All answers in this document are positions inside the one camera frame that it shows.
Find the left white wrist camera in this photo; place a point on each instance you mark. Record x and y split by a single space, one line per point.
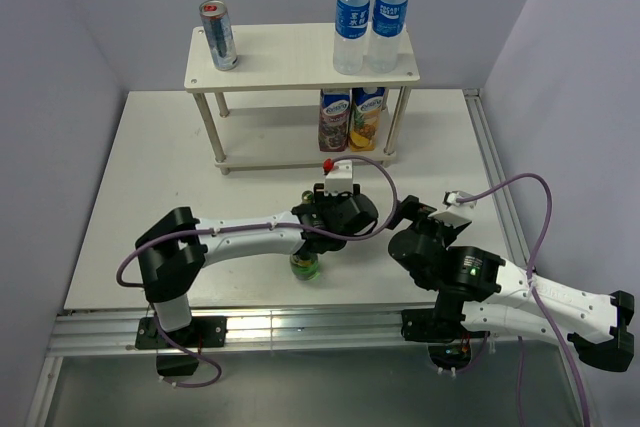
338 177

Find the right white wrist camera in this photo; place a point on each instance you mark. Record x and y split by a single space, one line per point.
455 213

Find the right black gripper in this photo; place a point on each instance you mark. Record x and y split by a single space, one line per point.
411 209

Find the white two-tier wooden shelf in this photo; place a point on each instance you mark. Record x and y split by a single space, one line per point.
264 113

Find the silver drink can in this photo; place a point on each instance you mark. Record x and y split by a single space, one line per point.
218 31

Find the purple grape juice carton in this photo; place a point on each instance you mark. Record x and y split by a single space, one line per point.
334 113

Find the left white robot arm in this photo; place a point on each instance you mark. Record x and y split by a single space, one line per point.
172 253

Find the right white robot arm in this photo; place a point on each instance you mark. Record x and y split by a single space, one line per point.
480 292

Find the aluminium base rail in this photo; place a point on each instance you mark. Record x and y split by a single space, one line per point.
277 367

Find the aluminium side rail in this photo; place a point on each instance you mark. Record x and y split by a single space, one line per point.
516 243

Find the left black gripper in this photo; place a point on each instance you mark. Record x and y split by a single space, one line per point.
321 199

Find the yellow pineapple juice carton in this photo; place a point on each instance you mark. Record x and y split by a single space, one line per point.
366 106

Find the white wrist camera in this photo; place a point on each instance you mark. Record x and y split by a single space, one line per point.
338 177
455 213

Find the blue-label water bottle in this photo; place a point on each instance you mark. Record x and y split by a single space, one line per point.
388 22
351 24

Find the green glass bottle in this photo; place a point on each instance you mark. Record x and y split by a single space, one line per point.
307 197
304 267

